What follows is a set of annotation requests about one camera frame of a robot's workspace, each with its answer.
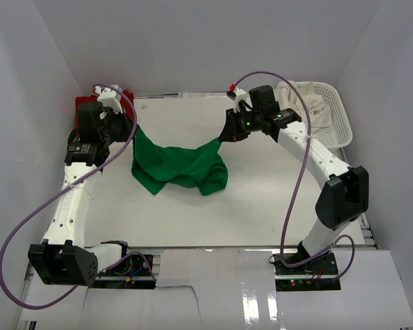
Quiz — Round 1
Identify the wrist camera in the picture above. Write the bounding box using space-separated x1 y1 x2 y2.
93 85 124 114
226 84 248 113

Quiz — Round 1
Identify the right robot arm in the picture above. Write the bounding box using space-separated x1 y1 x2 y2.
219 85 369 274

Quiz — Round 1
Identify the green t shirt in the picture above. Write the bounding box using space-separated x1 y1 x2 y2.
131 128 229 196

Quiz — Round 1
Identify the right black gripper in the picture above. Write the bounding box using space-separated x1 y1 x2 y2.
219 107 263 143

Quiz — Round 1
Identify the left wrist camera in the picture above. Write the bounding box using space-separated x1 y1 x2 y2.
93 85 124 114

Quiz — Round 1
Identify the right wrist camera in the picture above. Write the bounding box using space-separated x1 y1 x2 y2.
226 84 248 113

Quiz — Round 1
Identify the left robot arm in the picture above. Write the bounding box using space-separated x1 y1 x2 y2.
28 101 133 287

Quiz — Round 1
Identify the paper label strip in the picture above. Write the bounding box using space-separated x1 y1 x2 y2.
178 92 226 98

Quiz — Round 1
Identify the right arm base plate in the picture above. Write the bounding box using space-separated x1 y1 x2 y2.
268 252 341 292

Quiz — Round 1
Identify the white perforated plastic basket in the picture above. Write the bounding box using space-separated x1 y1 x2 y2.
313 82 352 151

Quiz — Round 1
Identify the cream white t shirt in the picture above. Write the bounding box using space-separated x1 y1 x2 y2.
274 81 332 133

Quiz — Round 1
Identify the white paper front cover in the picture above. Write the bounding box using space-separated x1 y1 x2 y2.
20 250 413 329

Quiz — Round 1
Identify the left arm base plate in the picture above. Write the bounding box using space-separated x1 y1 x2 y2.
92 254 160 290

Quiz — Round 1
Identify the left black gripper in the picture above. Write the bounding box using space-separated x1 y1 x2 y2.
100 105 140 144

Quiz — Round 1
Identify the folded red t shirt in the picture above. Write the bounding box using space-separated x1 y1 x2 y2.
75 89 136 130

